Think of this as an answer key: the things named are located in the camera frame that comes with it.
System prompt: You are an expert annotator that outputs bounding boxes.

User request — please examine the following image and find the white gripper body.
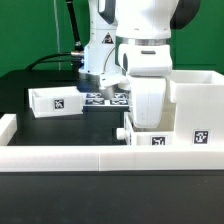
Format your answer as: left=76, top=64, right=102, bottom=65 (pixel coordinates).
left=129, top=77, right=166, bottom=128

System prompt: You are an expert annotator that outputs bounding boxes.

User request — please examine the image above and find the white front drawer with tag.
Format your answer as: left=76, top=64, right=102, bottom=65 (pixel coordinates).
left=116, top=112, right=174, bottom=146

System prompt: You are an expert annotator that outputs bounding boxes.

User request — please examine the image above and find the white drawer with tag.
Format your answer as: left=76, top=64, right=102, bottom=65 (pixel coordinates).
left=116, top=112, right=174, bottom=146
left=28, top=86, right=84, bottom=118

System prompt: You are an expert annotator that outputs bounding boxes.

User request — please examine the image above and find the white drawer cabinet box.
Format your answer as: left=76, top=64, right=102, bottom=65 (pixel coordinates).
left=166, top=70, right=224, bottom=146

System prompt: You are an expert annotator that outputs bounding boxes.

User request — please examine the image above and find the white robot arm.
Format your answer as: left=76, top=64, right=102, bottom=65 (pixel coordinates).
left=80, top=0, right=201, bottom=128

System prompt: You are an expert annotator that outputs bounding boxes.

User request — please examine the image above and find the white rear drawer with tag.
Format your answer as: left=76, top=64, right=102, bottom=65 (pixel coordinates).
left=28, top=86, right=84, bottom=118

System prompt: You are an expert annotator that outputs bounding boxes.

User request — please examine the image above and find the fiducial marker sheet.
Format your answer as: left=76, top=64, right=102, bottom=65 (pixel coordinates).
left=83, top=93, right=128, bottom=107

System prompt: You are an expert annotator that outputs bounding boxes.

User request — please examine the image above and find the white table border fence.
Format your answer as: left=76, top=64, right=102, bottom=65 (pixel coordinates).
left=0, top=114, right=224, bottom=172

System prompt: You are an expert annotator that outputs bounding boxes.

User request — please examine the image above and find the black cable bundle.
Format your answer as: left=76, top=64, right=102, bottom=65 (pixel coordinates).
left=25, top=0, right=84, bottom=71

